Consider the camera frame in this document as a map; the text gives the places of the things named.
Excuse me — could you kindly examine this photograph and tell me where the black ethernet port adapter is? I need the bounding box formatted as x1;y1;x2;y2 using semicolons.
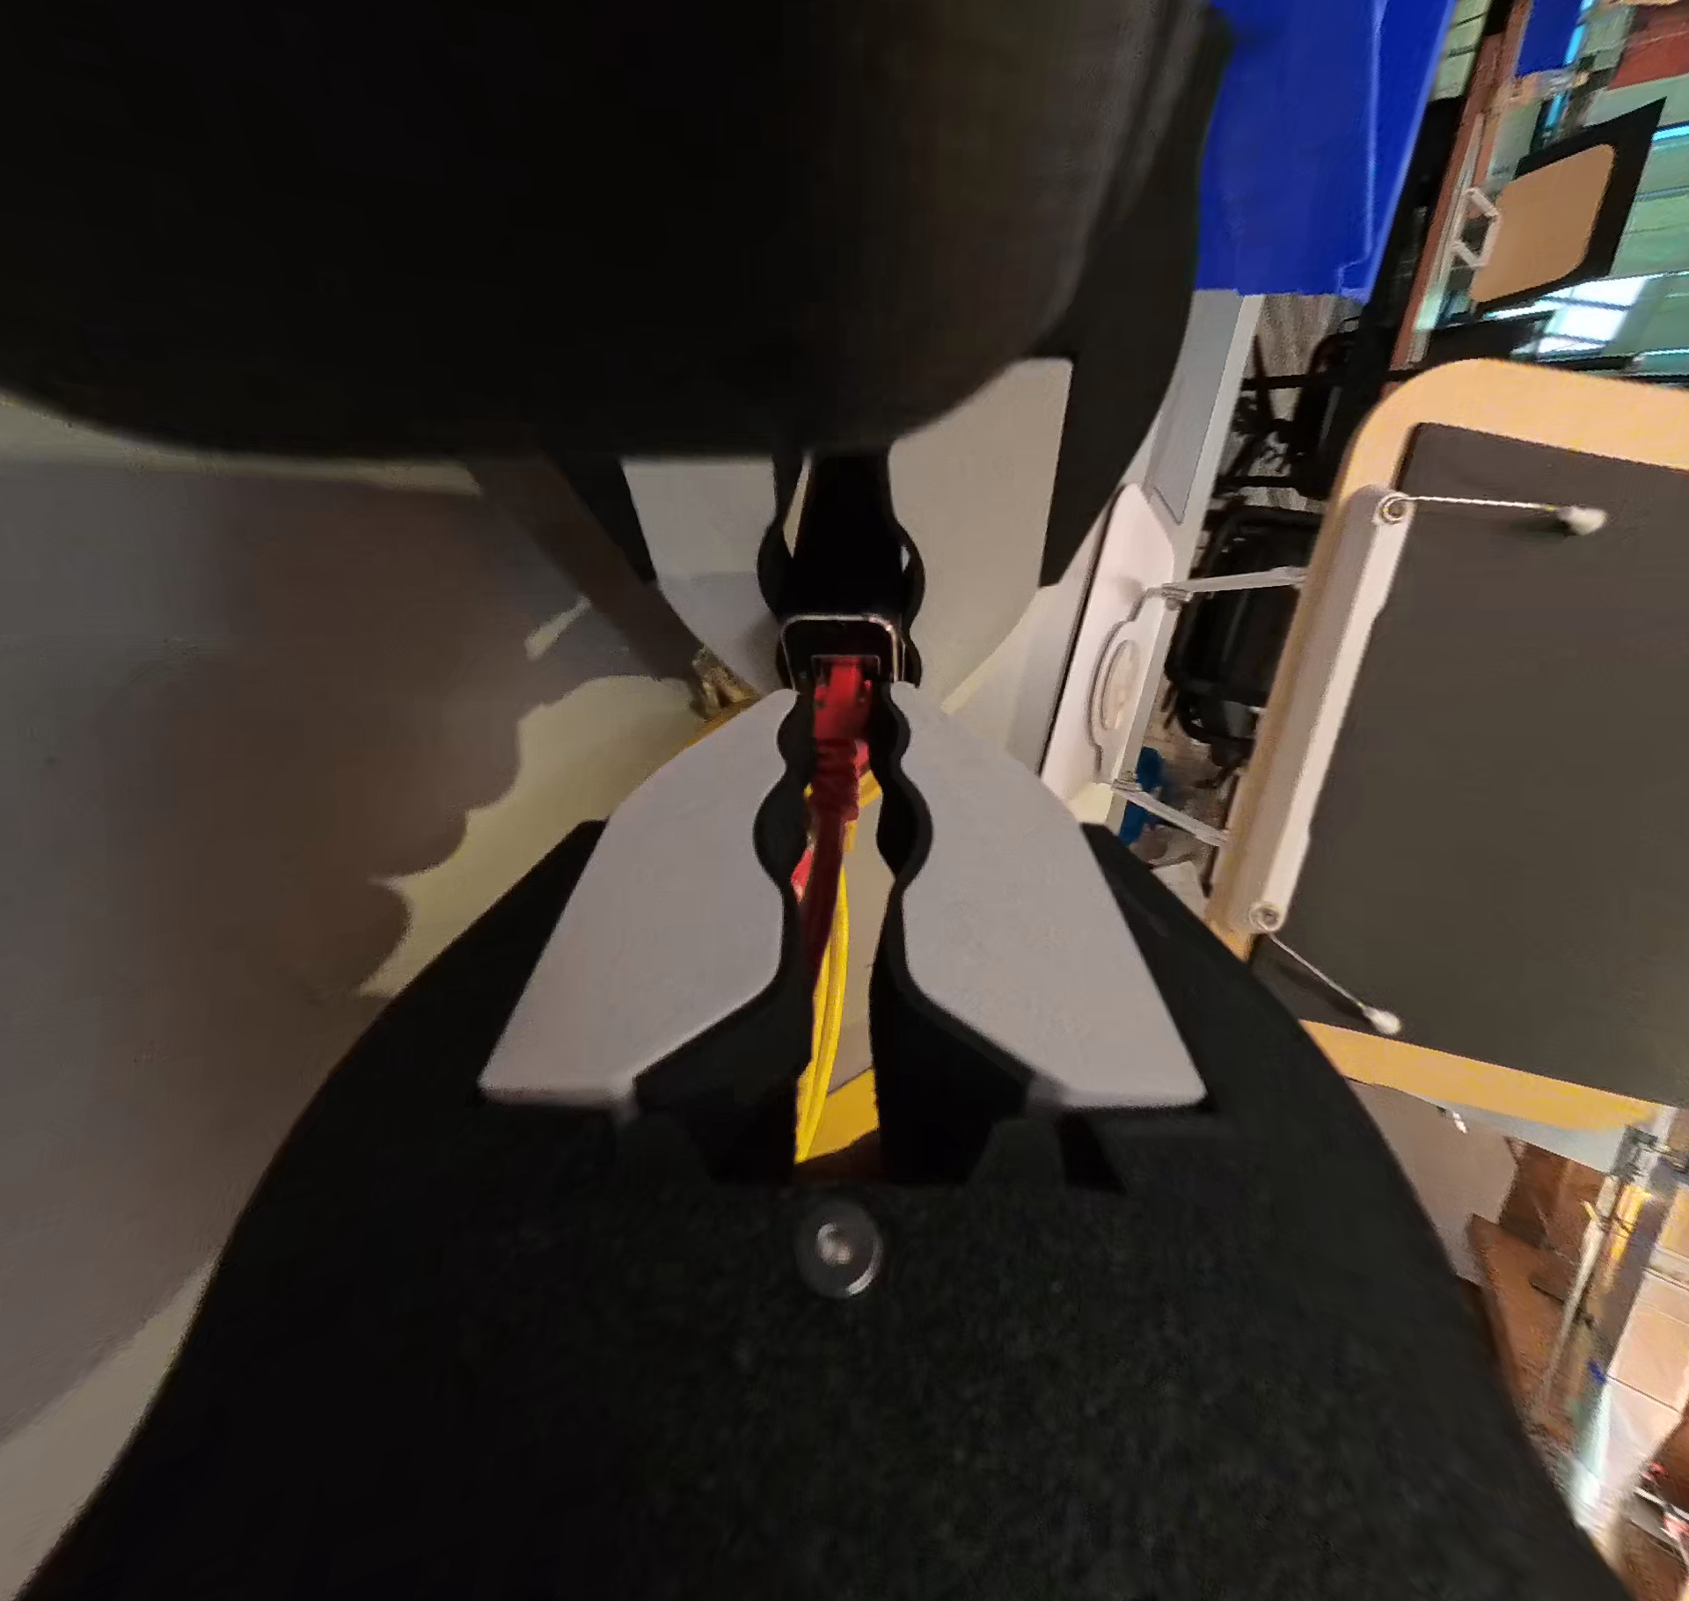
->
757;452;922;696

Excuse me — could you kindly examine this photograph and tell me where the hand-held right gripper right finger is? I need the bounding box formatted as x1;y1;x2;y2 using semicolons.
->
869;690;1210;1186

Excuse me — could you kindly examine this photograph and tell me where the red ethernet cable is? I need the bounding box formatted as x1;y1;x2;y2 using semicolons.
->
790;652;884;957

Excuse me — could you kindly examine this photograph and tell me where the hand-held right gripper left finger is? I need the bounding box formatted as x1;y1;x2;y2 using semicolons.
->
482;690;809;1186

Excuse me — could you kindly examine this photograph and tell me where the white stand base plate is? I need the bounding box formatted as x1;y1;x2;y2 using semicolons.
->
1036;481;1183;784

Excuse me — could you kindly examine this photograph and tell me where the brown board black frame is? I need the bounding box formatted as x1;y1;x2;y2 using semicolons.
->
1460;104;1664;311

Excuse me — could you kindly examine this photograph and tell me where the yellow ethernet cable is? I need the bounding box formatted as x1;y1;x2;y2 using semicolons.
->
691;652;879;1165

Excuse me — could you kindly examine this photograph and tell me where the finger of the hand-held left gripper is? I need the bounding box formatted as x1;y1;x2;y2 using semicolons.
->
616;452;809;696
897;358;1076;712

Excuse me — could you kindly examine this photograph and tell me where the blue plastic bin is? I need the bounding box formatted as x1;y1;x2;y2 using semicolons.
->
1197;0;1486;297

